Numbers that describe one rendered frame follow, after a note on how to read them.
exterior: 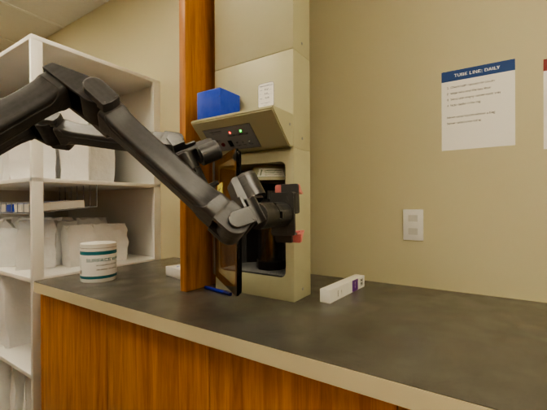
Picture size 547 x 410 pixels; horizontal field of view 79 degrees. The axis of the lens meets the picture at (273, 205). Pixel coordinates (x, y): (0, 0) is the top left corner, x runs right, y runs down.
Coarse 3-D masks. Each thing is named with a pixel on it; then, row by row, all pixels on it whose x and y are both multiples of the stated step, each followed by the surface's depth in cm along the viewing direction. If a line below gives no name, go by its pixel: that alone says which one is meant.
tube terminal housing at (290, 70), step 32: (256, 64) 108; (288, 64) 101; (256, 96) 108; (288, 96) 101; (256, 160) 108; (288, 160) 101; (288, 256) 102; (224, 288) 116; (256, 288) 108; (288, 288) 102
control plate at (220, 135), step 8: (224, 128) 103; (232, 128) 102; (240, 128) 101; (248, 128) 99; (208, 136) 109; (216, 136) 108; (224, 136) 106; (232, 136) 105; (240, 136) 103; (248, 136) 102; (240, 144) 106; (248, 144) 104; (256, 144) 103
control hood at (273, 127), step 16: (240, 112) 97; (256, 112) 94; (272, 112) 92; (288, 112) 99; (208, 128) 106; (256, 128) 98; (272, 128) 96; (288, 128) 98; (272, 144) 101; (288, 144) 98
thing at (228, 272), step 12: (228, 156) 96; (216, 168) 113; (228, 168) 96; (216, 180) 113; (228, 180) 96; (228, 192) 96; (216, 240) 113; (216, 252) 113; (228, 252) 97; (216, 264) 113; (228, 264) 97; (216, 276) 114; (228, 276) 97; (228, 288) 97
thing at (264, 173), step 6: (258, 168) 111; (264, 168) 110; (270, 168) 109; (276, 168) 109; (282, 168) 110; (258, 174) 110; (264, 174) 109; (270, 174) 108; (276, 174) 108; (282, 174) 109; (264, 180) 108; (270, 180) 108; (276, 180) 108; (282, 180) 108
